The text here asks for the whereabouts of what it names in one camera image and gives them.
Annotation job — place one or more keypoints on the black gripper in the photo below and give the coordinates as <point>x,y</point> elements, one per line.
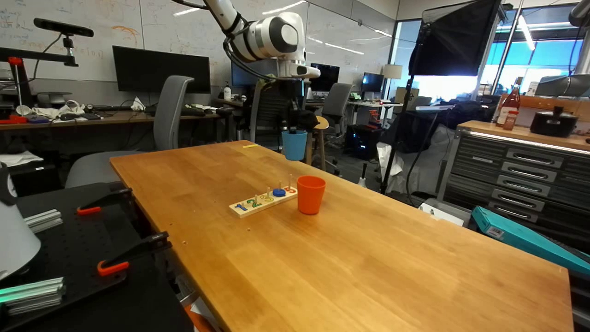
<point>290,92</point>

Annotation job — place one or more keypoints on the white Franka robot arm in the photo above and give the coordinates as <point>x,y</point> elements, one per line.
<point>270,37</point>

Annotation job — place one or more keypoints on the orange plastic cup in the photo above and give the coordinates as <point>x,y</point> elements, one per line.
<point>310,195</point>

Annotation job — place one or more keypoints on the wooden stool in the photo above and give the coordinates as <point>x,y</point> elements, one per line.
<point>321,131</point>

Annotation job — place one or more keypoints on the dark office chair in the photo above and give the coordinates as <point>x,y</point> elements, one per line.
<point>336,101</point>

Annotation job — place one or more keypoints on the small black computer monitor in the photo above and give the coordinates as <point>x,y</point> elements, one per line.
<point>325,75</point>

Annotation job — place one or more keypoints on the blue round puzzle knob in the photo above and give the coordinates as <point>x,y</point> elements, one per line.
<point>279,192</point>

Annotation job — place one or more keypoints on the wooden number puzzle board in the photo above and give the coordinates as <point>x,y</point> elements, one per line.
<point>255,203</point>

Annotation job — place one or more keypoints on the black light stand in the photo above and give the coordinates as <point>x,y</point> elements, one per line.
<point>399,134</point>

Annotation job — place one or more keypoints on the grey office chair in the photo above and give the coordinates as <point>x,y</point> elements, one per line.
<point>168,116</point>

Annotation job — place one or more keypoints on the large black computer monitor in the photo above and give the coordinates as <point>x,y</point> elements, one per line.
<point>161,68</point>

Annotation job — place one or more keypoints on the white cardboard box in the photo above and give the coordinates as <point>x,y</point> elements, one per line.
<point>443,212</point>

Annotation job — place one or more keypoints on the black softbox light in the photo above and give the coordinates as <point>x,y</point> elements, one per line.
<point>454,39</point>

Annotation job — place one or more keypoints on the orange black spring clamp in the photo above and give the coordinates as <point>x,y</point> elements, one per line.
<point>102,203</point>
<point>132,251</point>

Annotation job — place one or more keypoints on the red bottle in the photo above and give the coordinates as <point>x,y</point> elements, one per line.
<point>510,110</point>

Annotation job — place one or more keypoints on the grey drawer cabinet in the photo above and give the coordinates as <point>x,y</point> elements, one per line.
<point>522,171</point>

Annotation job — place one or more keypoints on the black pegboard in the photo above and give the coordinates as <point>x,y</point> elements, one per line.
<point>80,258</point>

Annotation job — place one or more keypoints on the teal plastic case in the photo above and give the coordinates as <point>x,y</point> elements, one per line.
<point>528,240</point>

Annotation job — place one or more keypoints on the silver aluminium extrusion bars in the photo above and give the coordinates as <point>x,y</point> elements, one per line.
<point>43,219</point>

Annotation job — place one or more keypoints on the white lamp shade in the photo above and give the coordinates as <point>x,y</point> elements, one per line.
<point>14,241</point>

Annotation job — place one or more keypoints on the green aluminium extrusion bars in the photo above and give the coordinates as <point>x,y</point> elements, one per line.
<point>30,295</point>

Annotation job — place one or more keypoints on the black stereo camera bar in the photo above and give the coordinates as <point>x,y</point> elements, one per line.
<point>61,26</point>

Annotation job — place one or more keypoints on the black camera boom stand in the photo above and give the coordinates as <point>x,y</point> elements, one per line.
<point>38,55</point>

